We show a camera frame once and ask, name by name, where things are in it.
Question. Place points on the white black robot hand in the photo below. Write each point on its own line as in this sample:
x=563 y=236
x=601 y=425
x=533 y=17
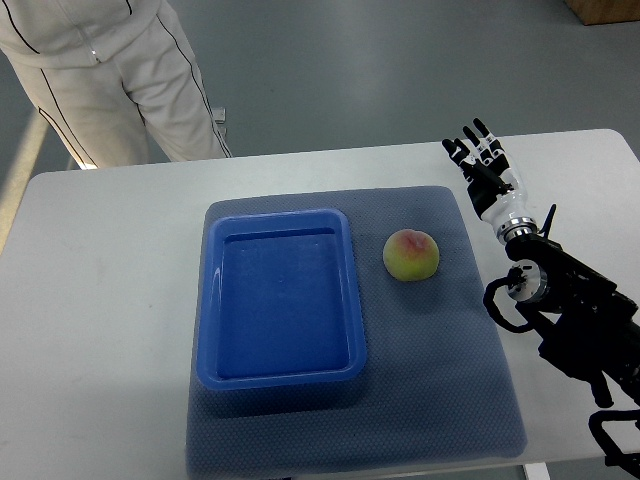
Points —
x=494 y=186

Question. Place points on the yellow red peach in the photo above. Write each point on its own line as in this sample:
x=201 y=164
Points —
x=411 y=255

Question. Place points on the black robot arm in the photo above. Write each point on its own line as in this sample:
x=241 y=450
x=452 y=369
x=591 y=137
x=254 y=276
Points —
x=585 y=323

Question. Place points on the upper metal floor plate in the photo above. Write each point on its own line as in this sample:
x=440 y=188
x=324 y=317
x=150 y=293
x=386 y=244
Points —
x=219 y=115

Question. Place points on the wooden box corner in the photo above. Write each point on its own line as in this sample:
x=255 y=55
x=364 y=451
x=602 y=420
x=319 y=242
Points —
x=601 y=12

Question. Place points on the blue-grey textured mat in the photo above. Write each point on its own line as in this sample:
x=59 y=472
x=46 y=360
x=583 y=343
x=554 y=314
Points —
x=435 y=387

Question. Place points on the blue plastic tray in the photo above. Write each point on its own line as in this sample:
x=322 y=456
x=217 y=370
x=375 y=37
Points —
x=279 y=303

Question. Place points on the white table leg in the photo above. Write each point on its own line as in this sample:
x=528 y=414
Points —
x=536 y=471

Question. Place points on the person in beige clothes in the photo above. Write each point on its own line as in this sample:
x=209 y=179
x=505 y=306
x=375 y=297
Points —
x=108 y=76

